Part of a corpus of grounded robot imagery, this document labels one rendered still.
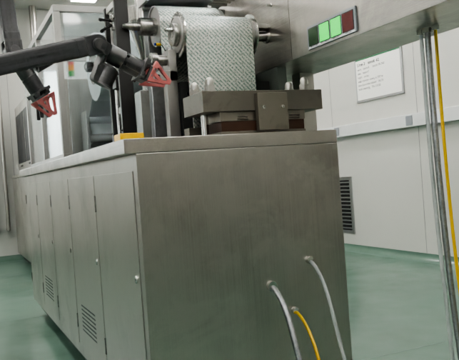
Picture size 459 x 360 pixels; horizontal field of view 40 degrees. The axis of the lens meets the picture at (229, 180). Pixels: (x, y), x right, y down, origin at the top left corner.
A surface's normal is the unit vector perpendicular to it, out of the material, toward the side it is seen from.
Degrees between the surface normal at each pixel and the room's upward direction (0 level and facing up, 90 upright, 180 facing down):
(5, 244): 90
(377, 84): 90
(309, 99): 90
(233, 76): 90
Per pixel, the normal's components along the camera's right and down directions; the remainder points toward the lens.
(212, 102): 0.41, -0.02
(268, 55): -0.91, 0.07
